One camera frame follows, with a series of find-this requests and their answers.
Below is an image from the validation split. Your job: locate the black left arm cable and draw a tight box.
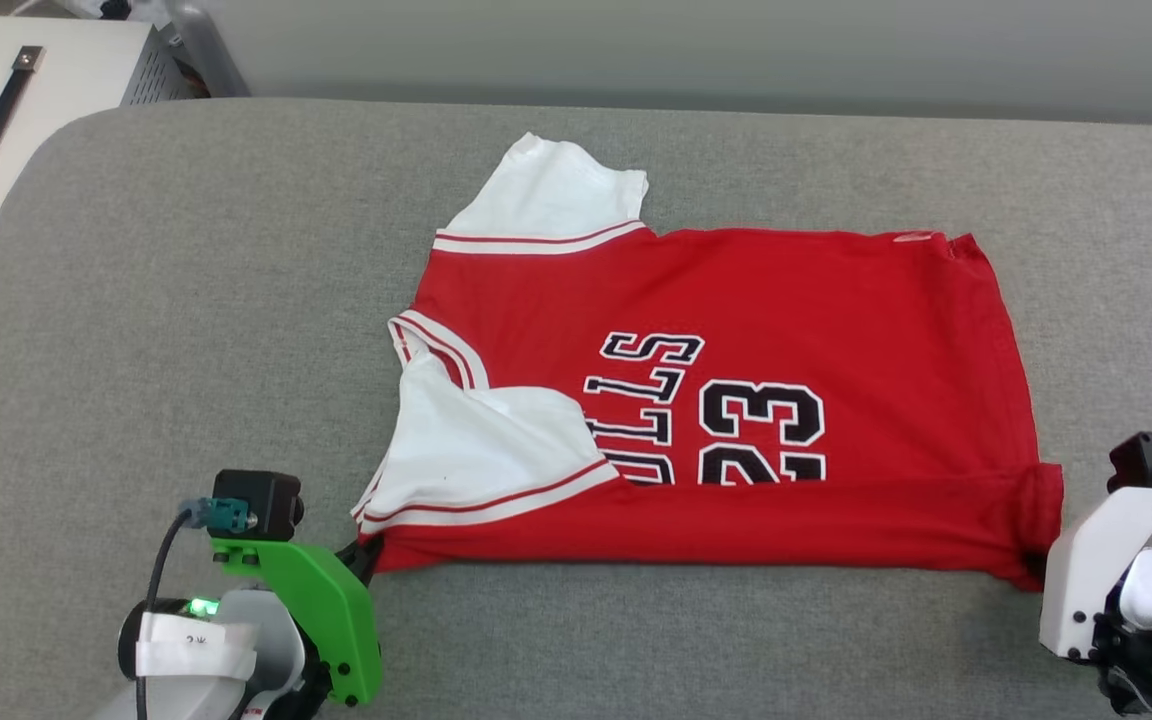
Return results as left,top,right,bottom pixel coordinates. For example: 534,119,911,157
134,505,209,720

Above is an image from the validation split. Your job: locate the black case handle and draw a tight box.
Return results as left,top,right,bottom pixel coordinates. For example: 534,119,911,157
0,45,47,185

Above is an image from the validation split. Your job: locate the teal left camera connector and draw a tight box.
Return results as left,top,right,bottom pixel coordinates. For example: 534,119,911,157
184,496,253,535

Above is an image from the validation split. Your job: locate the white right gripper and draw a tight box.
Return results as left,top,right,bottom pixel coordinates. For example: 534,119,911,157
1021,487,1152,662

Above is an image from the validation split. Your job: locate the white partition panel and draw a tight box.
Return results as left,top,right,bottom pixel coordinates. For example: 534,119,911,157
164,0,1152,128

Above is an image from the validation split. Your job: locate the red and white basketball jersey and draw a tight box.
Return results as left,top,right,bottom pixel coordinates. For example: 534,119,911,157
350,132,1066,592

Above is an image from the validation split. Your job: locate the white metal case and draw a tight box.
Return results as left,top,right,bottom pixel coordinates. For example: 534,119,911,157
0,14,189,293

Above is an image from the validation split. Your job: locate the white power strip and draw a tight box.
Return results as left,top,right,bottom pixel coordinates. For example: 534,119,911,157
64,0,173,25

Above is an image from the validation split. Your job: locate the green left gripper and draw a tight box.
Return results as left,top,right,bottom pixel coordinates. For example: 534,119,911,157
210,538,384,707

